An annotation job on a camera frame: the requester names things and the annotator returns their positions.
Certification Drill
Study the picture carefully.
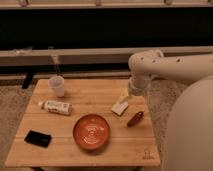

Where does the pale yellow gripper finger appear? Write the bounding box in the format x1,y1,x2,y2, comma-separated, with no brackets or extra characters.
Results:
120,88,129,102
111,98,129,116

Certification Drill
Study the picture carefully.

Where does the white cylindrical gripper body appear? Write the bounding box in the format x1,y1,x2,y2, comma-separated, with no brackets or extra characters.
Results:
128,76,151,96

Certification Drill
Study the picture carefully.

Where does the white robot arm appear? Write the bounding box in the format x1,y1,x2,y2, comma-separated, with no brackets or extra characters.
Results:
128,49,213,171

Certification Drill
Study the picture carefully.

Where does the orange ceramic bowl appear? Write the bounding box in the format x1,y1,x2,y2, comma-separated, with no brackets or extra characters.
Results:
73,114,110,151

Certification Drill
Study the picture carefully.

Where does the brown oblong snack packet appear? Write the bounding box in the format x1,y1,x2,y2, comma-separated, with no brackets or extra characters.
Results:
127,111,144,127

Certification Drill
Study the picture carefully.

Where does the wooden table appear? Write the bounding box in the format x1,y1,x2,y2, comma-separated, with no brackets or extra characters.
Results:
5,79,160,167

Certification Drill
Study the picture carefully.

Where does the white plastic bottle lying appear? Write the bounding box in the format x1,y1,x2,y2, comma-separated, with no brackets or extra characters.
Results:
38,100,72,116

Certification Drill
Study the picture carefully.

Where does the white paper cup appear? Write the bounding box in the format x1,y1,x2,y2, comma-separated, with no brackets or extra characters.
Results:
48,75,65,97

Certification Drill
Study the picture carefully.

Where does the black flat wallet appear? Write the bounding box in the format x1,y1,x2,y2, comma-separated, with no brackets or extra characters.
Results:
24,130,52,147

